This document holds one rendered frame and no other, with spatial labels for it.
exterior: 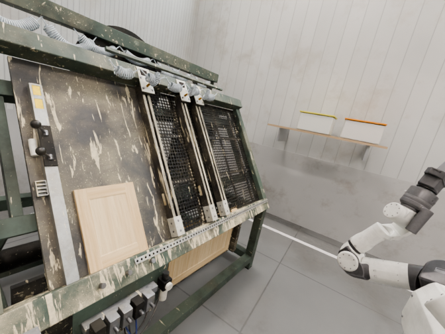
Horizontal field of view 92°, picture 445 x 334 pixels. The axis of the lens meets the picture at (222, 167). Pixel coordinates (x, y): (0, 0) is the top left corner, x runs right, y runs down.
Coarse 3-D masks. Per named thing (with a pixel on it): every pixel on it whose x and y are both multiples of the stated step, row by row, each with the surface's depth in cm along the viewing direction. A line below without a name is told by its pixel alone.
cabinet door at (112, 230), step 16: (80, 192) 107; (96, 192) 113; (112, 192) 119; (128, 192) 126; (80, 208) 105; (96, 208) 111; (112, 208) 117; (128, 208) 124; (80, 224) 104; (96, 224) 109; (112, 224) 115; (128, 224) 121; (96, 240) 106; (112, 240) 112; (128, 240) 119; (144, 240) 125; (96, 256) 104; (112, 256) 110; (128, 256) 116
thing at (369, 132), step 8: (352, 120) 292; (360, 120) 286; (344, 128) 298; (352, 128) 293; (360, 128) 288; (368, 128) 283; (376, 128) 279; (384, 128) 275; (344, 136) 299; (352, 136) 294; (360, 136) 289; (368, 136) 284; (376, 136) 280
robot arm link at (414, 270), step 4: (408, 264) 78; (412, 264) 77; (416, 264) 77; (408, 268) 76; (412, 268) 76; (416, 268) 75; (420, 268) 74; (408, 272) 75; (412, 272) 75; (416, 272) 74; (408, 276) 75; (412, 276) 74; (416, 276) 74; (412, 280) 74; (416, 280) 74; (412, 284) 74; (416, 284) 74; (412, 288) 75; (416, 288) 74
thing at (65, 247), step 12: (36, 84) 104; (36, 96) 103; (36, 108) 102; (48, 120) 104; (36, 132) 100; (48, 168) 98; (48, 180) 97; (48, 192) 96; (60, 192) 99; (60, 204) 98; (60, 216) 97; (60, 228) 95; (60, 240) 94; (60, 252) 93; (72, 252) 96; (60, 264) 94; (72, 264) 95; (72, 276) 94
